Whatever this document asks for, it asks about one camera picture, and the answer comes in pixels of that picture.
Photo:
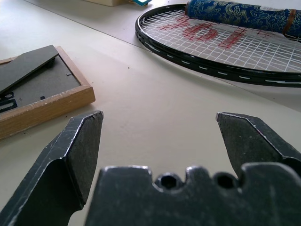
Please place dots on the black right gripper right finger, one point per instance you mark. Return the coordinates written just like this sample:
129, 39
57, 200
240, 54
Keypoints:
249, 143

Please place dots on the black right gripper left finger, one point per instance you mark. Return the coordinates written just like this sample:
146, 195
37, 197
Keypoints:
58, 169

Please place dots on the black tennis racket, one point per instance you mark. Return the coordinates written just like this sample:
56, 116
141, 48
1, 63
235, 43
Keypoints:
218, 44

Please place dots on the blue brocade scroll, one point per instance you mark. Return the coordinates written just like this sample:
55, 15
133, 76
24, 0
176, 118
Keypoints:
240, 14

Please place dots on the light wooden box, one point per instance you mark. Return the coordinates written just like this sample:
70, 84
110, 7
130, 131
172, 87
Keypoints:
114, 2

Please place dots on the teal card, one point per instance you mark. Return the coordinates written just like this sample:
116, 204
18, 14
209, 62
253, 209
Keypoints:
141, 2

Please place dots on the wooden picture frame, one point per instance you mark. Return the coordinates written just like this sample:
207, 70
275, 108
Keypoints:
44, 94

